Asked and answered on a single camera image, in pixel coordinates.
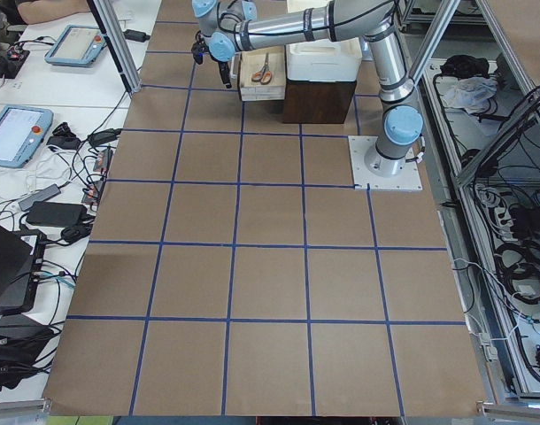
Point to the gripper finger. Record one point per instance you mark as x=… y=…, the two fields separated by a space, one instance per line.
x=224 y=72

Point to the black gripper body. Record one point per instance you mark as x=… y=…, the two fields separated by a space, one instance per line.
x=222 y=67

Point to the wooden drawer with white handle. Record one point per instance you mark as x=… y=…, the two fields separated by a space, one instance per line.
x=251 y=62

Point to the orange grey scissors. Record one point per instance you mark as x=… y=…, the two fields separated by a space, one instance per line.
x=264 y=76

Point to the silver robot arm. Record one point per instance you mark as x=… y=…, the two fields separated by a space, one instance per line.
x=315 y=37

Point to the dark wooden cabinet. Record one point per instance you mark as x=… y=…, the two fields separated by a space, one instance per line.
x=317 y=102

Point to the white plastic tray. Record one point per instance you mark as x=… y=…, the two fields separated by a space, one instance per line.
x=324 y=60

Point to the far teach pendant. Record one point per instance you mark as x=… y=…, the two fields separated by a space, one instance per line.
x=77 y=46

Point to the teach pendant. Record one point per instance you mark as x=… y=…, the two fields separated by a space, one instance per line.
x=77 y=46
x=22 y=130

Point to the near teach pendant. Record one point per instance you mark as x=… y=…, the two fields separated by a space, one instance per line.
x=22 y=130

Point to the black power brick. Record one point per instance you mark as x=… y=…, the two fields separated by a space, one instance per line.
x=48 y=214

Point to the aluminium frame post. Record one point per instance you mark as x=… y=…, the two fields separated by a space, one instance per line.
x=108 y=23

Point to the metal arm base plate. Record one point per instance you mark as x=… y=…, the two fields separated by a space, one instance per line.
x=371 y=171

